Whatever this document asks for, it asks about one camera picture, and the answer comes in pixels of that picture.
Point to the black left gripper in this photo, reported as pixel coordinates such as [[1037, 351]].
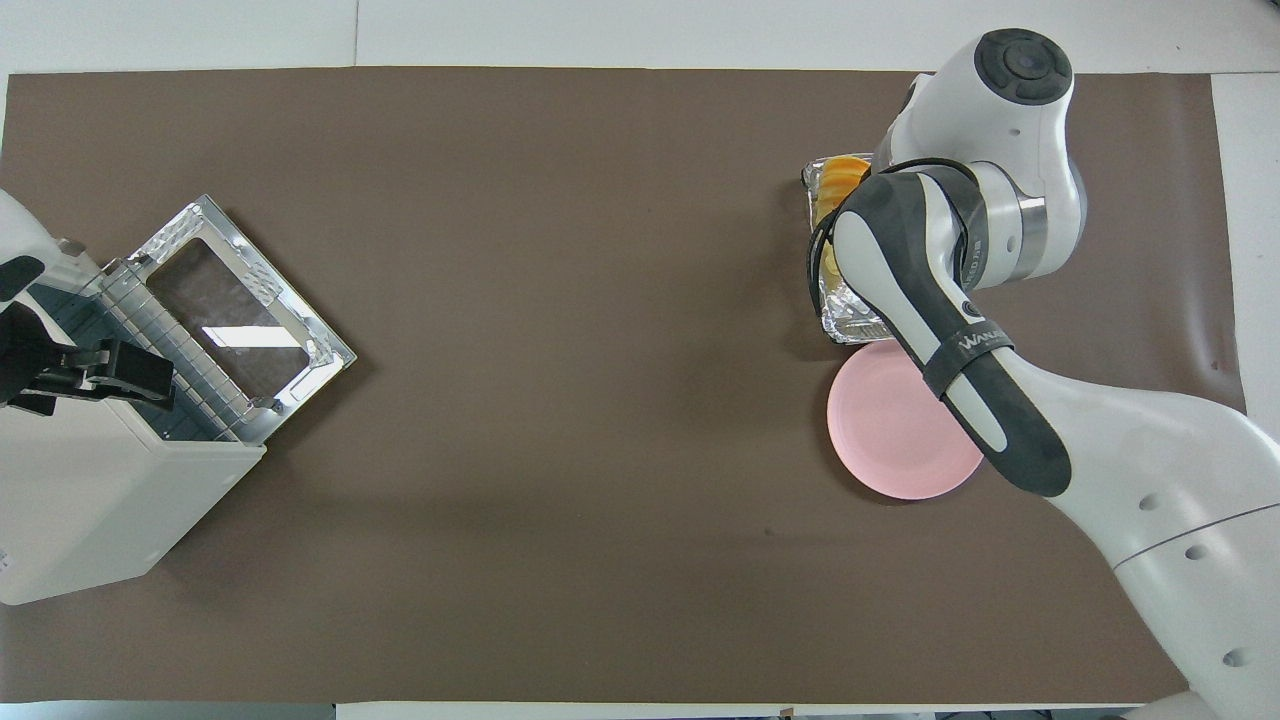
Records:
[[25, 350]]

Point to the aluminium foil tray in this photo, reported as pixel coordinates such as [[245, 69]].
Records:
[[850, 318]]

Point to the sliced orange bread loaf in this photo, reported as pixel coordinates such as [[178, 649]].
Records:
[[843, 175]]

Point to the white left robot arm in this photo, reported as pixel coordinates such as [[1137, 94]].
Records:
[[25, 240]]

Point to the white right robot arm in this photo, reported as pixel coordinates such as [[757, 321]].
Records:
[[1150, 470]]

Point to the cream white toaster oven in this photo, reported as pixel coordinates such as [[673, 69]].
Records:
[[100, 520]]

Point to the brown paper table mat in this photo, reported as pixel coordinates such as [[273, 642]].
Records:
[[600, 400]]

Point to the pink round plate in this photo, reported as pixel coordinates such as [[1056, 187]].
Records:
[[890, 440]]

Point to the glass oven door metal frame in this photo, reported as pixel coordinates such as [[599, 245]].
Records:
[[235, 310]]

